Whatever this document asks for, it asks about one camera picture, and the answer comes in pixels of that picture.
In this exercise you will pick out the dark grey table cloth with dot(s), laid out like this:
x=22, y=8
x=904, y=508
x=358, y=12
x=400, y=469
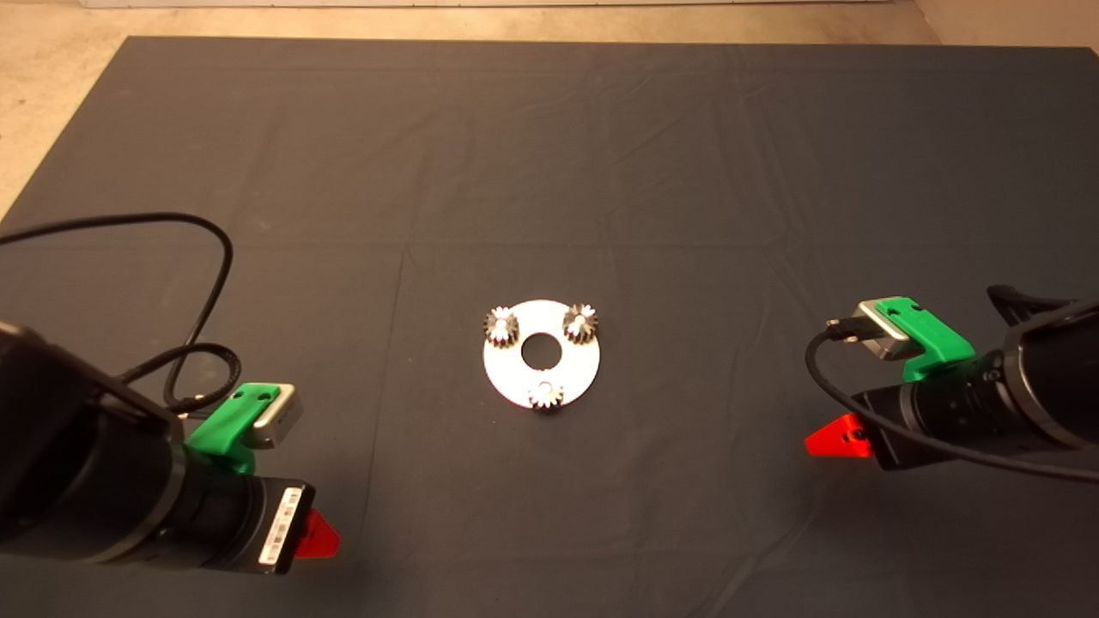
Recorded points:
x=601, y=129

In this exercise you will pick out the green right camera mount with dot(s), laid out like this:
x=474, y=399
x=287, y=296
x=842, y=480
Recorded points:
x=932, y=339

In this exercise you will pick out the silver right camera box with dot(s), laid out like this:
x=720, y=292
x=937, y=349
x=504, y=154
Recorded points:
x=880, y=330

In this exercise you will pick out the dark bevel gear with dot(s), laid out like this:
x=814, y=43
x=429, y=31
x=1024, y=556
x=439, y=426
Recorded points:
x=580, y=324

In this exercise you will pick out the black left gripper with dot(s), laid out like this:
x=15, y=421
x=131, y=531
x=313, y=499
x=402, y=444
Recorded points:
x=240, y=519

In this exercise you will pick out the silver camera box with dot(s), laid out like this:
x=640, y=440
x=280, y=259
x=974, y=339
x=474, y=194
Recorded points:
x=282, y=416
x=880, y=330

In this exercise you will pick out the green left camera mount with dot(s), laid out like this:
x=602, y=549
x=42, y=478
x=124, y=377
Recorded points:
x=227, y=425

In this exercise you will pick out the steel planetary spur gear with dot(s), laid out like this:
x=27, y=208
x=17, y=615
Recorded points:
x=546, y=396
x=501, y=329

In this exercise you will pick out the silver left camera box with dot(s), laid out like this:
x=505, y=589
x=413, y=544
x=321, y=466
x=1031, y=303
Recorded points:
x=282, y=416

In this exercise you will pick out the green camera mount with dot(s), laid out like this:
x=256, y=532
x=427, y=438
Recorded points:
x=932, y=339
x=227, y=425

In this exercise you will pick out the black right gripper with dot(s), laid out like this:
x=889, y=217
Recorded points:
x=936, y=421

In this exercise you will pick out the round metal carrier plate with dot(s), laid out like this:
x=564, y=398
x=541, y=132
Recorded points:
x=575, y=369

